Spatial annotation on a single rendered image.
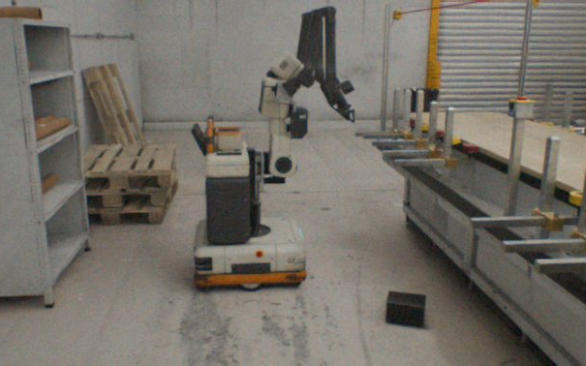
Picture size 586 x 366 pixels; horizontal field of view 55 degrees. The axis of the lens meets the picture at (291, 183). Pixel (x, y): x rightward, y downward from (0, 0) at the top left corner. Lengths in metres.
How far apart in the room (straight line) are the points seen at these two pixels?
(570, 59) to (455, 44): 2.06
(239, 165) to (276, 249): 0.54
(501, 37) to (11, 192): 8.54
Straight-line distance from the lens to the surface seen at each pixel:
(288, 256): 3.32
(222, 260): 3.31
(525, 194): 2.86
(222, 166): 3.19
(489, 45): 10.25
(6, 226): 3.36
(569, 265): 1.75
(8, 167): 3.26
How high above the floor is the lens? 1.46
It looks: 14 degrees down
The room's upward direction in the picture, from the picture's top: straight up
